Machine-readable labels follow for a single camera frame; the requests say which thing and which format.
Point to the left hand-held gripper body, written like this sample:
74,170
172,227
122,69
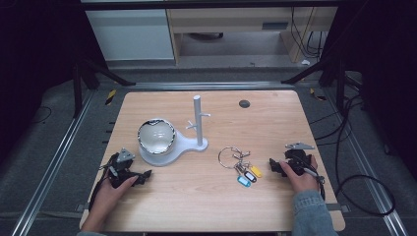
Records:
122,164

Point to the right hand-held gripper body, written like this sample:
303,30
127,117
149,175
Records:
299,159

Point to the person's right hand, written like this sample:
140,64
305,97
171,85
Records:
301,182

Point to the person's left hand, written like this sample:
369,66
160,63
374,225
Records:
109,193

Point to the shiny metal bowl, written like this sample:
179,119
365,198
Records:
156,136

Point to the yellow black tape strip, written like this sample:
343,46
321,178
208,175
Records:
110,97
317,94

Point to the black metal stand legs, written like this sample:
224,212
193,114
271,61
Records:
83,77
331,72

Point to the small white floor object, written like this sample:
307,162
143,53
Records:
306,62

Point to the white cabinet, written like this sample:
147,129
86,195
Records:
131,34

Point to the light wooden desk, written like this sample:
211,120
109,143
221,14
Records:
236,18

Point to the grey stand with pegged post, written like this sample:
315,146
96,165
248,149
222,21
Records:
197,124

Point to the aluminium floor rail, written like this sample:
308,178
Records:
209,86
370,177
49,170

